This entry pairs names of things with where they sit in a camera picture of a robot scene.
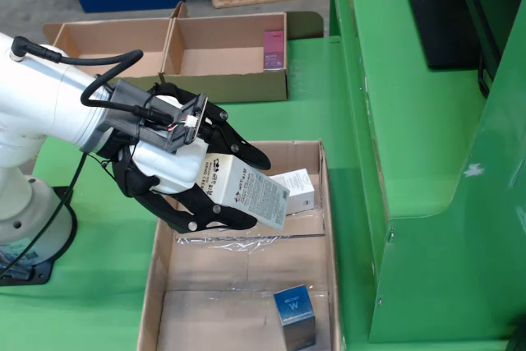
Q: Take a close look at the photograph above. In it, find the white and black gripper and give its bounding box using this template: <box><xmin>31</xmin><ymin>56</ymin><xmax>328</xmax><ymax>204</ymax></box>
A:
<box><xmin>111</xmin><ymin>82</ymin><xmax>273</xmax><ymax>233</ymax></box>

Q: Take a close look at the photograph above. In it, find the cow print hand cream box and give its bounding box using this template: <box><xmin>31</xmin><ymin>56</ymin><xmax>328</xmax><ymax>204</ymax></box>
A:
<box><xmin>196</xmin><ymin>153</ymin><xmax>292</xmax><ymax>232</ymax></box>

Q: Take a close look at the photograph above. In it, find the long white text box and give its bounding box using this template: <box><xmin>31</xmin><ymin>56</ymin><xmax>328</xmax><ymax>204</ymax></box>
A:
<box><xmin>269</xmin><ymin>168</ymin><xmax>316</xmax><ymax>216</ymax></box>

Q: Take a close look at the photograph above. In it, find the large cardboard tray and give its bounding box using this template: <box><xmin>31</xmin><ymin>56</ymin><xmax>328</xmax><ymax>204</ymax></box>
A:
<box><xmin>136</xmin><ymin>140</ymin><xmax>344</xmax><ymax>351</ymax></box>

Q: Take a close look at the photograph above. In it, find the open cardboard box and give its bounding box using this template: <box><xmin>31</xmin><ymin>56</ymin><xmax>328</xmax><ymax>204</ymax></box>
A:
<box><xmin>159</xmin><ymin>2</ymin><xmax>325</xmax><ymax>104</ymax></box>
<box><xmin>42</xmin><ymin>17</ymin><xmax>173</xmax><ymax>99</ymax></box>

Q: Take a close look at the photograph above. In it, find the pink product box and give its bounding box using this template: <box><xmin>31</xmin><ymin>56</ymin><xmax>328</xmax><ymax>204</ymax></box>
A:
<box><xmin>262</xmin><ymin>30</ymin><xmax>287</xmax><ymax>72</ymax></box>

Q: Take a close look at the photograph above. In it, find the blue W cube box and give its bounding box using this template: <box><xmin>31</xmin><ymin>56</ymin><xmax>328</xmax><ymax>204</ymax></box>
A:
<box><xmin>273</xmin><ymin>284</ymin><xmax>317</xmax><ymax>351</ymax></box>

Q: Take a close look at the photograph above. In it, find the green metal cabinet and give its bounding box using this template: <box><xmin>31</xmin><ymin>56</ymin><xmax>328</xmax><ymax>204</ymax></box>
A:
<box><xmin>328</xmin><ymin>0</ymin><xmax>526</xmax><ymax>351</ymax></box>

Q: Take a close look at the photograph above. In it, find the black monitor panel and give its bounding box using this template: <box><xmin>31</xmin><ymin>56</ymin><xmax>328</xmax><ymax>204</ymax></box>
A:
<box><xmin>396</xmin><ymin>0</ymin><xmax>502</xmax><ymax>72</ymax></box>

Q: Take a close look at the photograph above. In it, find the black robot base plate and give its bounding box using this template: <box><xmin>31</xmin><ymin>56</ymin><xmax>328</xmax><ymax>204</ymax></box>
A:
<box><xmin>0</xmin><ymin>186</ymin><xmax>79</xmax><ymax>286</ymax></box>

